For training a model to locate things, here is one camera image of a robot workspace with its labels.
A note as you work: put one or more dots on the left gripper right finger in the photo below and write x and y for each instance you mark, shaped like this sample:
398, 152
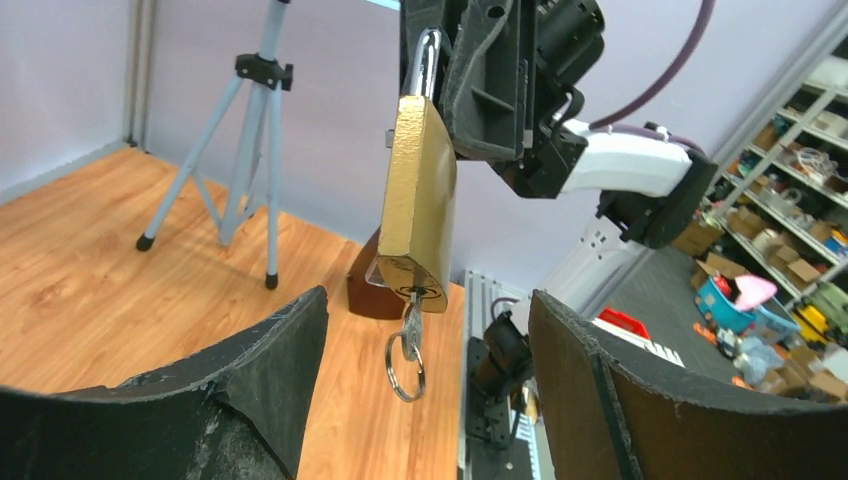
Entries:
614, 411

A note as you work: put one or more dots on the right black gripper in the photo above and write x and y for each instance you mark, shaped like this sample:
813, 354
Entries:
483, 72

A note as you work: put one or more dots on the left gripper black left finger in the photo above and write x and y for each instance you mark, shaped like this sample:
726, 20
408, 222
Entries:
237, 409

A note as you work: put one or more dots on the large brass padlock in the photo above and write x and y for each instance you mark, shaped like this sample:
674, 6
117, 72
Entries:
414, 246

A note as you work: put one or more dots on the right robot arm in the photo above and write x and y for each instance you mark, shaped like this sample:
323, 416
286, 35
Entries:
649, 180

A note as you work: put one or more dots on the brown wooden metronome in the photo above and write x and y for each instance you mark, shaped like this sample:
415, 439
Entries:
365, 298

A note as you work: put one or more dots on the background storage shelf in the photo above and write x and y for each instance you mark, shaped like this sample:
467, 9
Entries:
769, 243

